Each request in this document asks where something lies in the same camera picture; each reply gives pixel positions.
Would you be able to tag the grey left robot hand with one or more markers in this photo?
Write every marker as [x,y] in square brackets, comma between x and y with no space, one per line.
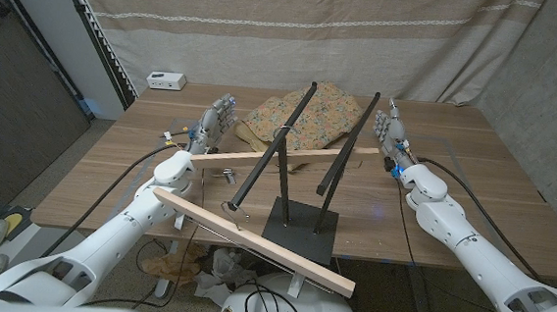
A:
[212,122]

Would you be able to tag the beige striped curtain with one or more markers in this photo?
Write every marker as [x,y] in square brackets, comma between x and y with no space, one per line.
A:
[266,52]

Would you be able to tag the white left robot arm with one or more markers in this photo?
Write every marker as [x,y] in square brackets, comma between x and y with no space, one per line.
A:
[116,233]

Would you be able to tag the white table leg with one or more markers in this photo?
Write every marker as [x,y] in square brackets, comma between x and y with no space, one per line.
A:
[163,288]

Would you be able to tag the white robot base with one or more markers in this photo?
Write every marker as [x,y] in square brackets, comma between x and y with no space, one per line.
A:
[307,305]

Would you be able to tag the white power strip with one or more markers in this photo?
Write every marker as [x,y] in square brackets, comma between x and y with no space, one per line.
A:
[166,80]

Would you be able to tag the crumpled brown paper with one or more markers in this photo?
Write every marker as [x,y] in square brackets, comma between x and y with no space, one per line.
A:
[172,266]

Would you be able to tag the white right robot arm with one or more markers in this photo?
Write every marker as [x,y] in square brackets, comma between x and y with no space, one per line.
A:
[473,253]

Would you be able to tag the grey table leg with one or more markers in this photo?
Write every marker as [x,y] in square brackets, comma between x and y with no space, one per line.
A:
[421,299]

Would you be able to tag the lower wooden slat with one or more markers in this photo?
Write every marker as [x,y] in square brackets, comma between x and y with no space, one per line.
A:
[262,246]

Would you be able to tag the small metal clip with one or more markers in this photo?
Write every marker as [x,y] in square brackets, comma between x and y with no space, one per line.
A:
[229,175]

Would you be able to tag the black metal hanger rack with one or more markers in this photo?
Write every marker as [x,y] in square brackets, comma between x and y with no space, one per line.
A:
[303,226]

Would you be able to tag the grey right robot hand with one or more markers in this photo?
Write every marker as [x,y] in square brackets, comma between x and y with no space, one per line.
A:
[394,132]

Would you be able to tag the upper wooden slat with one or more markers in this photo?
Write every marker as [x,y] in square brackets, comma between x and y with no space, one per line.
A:
[239,159]

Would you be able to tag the crumpled white paper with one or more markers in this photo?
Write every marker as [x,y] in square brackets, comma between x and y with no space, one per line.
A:
[223,270]

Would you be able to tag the floral fabric piece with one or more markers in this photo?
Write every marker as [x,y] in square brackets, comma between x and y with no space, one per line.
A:
[320,115]

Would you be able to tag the wooden slat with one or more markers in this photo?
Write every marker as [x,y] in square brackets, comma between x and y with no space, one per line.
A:
[262,246]
[239,159]

